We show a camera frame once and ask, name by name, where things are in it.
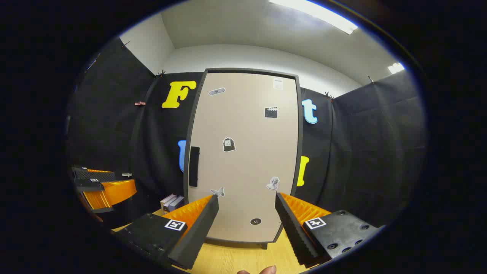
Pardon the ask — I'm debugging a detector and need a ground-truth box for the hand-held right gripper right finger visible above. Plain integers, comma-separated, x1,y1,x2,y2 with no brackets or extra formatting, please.
275,192,382,266

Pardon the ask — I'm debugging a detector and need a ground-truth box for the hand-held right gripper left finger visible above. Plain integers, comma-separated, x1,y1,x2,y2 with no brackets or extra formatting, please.
113,195,220,270

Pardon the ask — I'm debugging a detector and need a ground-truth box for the dark grey cabinet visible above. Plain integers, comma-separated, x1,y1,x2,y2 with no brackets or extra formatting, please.
183,68,303,250

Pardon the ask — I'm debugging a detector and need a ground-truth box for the long ceiling light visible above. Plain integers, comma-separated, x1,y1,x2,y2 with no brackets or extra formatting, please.
268,0,358,35

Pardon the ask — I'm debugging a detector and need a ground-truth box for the beige cabinet door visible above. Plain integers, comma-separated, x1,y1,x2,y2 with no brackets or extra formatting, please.
186,72,299,243

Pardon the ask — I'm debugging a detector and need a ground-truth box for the black cabinet door handle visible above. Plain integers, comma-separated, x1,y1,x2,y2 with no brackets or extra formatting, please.
189,146,201,188

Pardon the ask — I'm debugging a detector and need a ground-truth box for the black backdrop cloth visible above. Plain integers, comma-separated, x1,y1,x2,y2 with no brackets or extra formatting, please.
67,38,427,229

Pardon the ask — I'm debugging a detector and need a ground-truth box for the white book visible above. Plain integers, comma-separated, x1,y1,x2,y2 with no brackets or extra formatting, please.
161,194,178,212

